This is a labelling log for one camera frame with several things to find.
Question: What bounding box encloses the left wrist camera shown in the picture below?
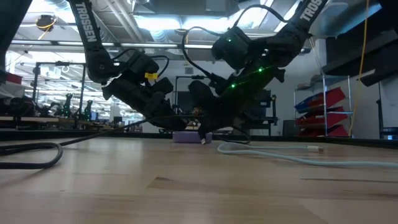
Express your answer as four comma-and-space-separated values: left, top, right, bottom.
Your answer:
151, 77, 174, 95

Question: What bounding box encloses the purple round power hub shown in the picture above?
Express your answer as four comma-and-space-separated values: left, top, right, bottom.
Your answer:
173, 131, 213, 144

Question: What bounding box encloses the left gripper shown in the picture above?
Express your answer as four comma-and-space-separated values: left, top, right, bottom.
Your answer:
102, 77, 187, 131

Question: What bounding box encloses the black yellow cable reel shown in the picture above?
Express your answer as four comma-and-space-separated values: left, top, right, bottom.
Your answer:
35, 14, 57, 32

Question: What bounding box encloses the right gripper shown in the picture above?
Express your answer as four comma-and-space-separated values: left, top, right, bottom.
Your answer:
188, 63, 285, 132

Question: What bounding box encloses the red box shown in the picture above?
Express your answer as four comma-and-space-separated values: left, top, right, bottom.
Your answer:
5, 72, 23, 85

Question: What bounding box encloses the white braided USB cable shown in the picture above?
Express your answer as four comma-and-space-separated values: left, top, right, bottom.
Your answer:
216, 142, 398, 169

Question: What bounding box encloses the yellow cable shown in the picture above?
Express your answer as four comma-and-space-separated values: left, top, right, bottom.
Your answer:
348, 0, 369, 138

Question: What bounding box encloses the white bag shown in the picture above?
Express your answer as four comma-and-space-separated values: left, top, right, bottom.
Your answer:
0, 81, 25, 106

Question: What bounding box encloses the black gantry frame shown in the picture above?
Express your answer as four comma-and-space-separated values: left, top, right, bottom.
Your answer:
32, 61, 87, 125
174, 74, 206, 116

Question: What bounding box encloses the long wooden workbench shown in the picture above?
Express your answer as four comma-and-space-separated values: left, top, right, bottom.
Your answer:
0, 116, 103, 124

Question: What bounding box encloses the black equipment cabinet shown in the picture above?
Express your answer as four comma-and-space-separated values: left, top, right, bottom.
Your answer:
248, 89, 279, 136

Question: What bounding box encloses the black angled beam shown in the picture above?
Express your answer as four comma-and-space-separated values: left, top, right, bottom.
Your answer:
322, 27, 398, 88

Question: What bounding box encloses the red storage bin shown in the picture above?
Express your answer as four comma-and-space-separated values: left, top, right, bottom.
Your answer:
295, 106, 349, 128
297, 124, 349, 138
294, 87, 346, 114

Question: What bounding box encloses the long black USB cable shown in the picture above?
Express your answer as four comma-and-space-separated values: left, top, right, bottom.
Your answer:
0, 114, 208, 170

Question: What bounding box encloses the black table frame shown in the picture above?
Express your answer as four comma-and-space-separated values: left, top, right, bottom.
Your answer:
0, 129, 398, 149

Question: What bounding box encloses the metal shelf rack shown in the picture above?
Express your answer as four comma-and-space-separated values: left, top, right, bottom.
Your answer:
294, 74, 354, 138

